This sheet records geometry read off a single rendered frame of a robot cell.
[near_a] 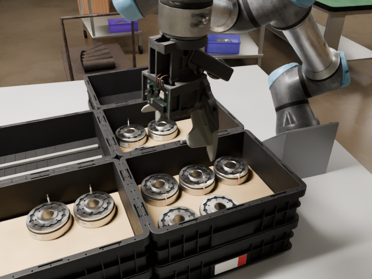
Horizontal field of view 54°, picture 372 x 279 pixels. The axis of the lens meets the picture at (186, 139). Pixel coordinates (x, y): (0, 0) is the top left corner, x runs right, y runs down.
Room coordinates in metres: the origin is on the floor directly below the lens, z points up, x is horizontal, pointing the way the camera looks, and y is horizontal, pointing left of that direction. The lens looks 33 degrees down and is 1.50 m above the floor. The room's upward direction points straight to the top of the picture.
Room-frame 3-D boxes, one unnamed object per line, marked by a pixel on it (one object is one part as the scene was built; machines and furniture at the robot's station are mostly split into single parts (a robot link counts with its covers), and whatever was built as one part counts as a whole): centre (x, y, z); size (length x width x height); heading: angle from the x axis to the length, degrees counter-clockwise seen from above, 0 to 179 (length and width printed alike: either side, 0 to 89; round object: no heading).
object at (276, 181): (0.73, -0.06, 0.87); 0.40 x 0.30 x 0.11; 112
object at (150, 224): (0.73, -0.06, 0.92); 0.40 x 0.30 x 0.02; 112
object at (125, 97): (1.28, 0.17, 0.87); 0.40 x 0.30 x 0.11; 112
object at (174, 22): (0.52, 0.00, 1.37); 0.08 x 0.08 x 0.05
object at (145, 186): (0.76, 0.07, 0.86); 0.10 x 0.10 x 0.01
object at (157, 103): (0.52, 0.01, 1.29); 0.09 x 0.08 x 0.12; 131
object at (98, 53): (3.11, 0.80, 0.42); 1.07 x 0.63 x 0.85; 23
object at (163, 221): (0.62, 0.02, 0.86); 0.10 x 0.10 x 0.01
